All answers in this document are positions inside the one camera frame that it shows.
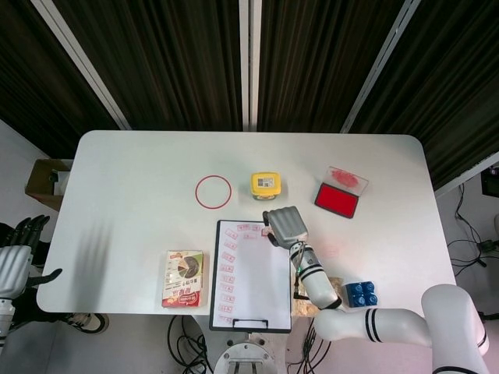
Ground black electronic device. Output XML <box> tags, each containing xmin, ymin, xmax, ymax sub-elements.
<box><xmin>481</xmin><ymin>164</ymin><xmax>499</xmax><ymax>196</ymax></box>

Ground white frame post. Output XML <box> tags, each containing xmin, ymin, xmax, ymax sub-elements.
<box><xmin>30</xmin><ymin>0</ymin><xmax>133</xmax><ymax>131</ymax></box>
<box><xmin>238</xmin><ymin>0</ymin><xmax>264</xmax><ymax>132</ymax></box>
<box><xmin>432</xmin><ymin>153</ymin><xmax>499</xmax><ymax>198</ymax></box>
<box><xmin>339</xmin><ymin>0</ymin><xmax>423</xmax><ymax>135</ymax></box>

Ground black cable bundle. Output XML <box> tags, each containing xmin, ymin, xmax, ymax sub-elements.
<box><xmin>167</xmin><ymin>314</ymin><xmax>214</xmax><ymax>374</ymax></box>
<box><xmin>287</xmin><ymin>317</ymin><xmax>329</xmax><ymax>374</ymax></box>

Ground green tub yellow lid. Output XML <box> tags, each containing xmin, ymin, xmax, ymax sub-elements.
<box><xmin>249</xmin><ymin>171</ymin><xmax>285</xmax><ymax>202</ymax></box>

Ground red ink pad clear lid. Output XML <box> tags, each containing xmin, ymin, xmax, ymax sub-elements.
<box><xmin>313</xmin><ymin>166</ymin><xmax>370</xmax><ymax>221</ymax></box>

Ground brown cardboard box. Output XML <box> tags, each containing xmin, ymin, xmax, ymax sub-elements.
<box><xmin>24</xmin><ymin>157</ymin><xmax>73</xmax><ymax>212</ymax></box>

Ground black clipboard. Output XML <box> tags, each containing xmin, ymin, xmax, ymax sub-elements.
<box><xmin>208</xmin><ymin>219</ymin><xmax>294</xmax><ymax>333</ymax></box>

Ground blue toy block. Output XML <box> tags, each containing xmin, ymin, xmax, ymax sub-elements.
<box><xmin>341</xmin><ymin>280</ymin><xmax>380</xmax><ymax>309</ymax></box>

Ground black and white shoe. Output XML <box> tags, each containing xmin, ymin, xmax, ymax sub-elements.
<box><xmin>63</xmin><ymin>311</ymin><xmax>111</xmax><ymax>337</ymax></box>

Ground dark pleated curtain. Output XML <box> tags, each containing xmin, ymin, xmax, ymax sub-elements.
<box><xmin>255</xmin><ymin>0</ymin><xmax>407</xmax><ymax>134</ymax></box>
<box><xmin>0</xmin><ymin>0</ymin><xmax>126</xmax><ymax>161</ymax></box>
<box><xmin>52</xmin><ymin>0</ymin><xmax>245</xmax><ymax>132</ymax></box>
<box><xmin>350</xmin><ymin>0</ymin><xmax>499</xmax><ymax>189</ymax></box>

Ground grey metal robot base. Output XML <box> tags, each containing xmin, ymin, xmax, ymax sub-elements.
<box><xmin>212</xmin><ymin>333</ymin><xmax>288</xmax><ymax>374</ymax></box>

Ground printed biscuit carton box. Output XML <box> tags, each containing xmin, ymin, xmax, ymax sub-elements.
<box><xmin>161</xmin><ymin>249</ymin><xmax>206</xmax><ymax>309</ymax></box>

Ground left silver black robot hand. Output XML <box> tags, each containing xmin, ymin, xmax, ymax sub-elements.
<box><xmin>0</xmin><ymin>214</ymin><xmax>64</xmax><ymax>301</ymax></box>

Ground black floor cables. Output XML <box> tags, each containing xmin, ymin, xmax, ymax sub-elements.
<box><xmin>447</xmin><ymin>183</ymin><xmax>499</xmax><ymax>270</ymax></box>

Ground red thin ring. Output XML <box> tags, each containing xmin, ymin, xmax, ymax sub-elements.
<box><xmin>193</xmin><ymin>175</ymin><xmax>233</xmax><ymax>210</ymax></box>

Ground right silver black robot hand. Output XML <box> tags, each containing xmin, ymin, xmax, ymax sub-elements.
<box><xmin>261</xmin><ymin>206</ymin><xmax>310</xmax><ymax>251</ymax></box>

